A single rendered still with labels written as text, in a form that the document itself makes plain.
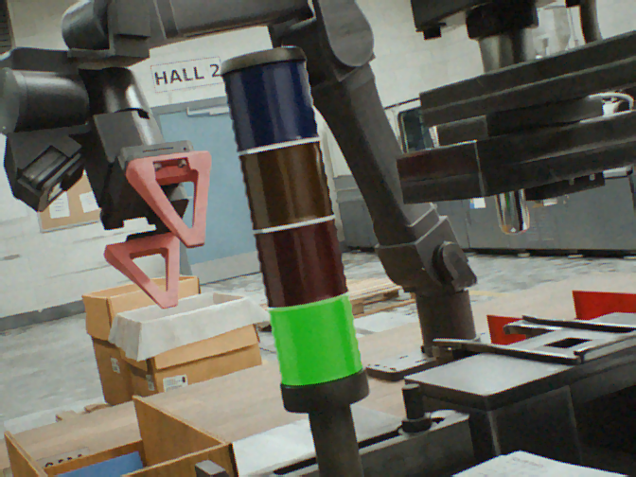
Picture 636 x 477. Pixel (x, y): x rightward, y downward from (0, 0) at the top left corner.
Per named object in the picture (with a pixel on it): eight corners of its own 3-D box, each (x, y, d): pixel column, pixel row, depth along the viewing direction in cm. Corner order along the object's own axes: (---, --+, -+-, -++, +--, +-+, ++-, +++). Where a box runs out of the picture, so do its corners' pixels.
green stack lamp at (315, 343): (339, 358, 47) (326, 291, 46) (378, 366, 43) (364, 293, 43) (268, 379, 45) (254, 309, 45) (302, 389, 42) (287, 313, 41)
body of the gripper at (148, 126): (124, 167, 77) (97, 95, 80) (104, 237, 85) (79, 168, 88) (200, 156, 80) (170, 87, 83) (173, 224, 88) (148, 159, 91)
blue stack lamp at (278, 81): (298, 142, 46) (285, 72, 46) (334, 133, 42) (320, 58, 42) (224, 155, 44) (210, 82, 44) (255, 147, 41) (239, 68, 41)
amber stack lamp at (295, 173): (312, 215, 46) (299, 146, 46) (349, 212, 43) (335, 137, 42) (238, 231, 44) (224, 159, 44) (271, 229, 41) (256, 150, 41)
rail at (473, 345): (470, 370, 76) (465, 339, 75) (587, 392, 64) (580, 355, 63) (465, 372, 75) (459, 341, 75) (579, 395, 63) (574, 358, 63)
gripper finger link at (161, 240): (143, 286, 77) (107, 190, 81) (127, 327, 83) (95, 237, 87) (220, 270, 80) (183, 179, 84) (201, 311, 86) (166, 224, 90)
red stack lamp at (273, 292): (326, 287, 46) (312, 219, 46) (363, 290, 43) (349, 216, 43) (254, 305, 45) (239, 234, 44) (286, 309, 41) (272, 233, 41)
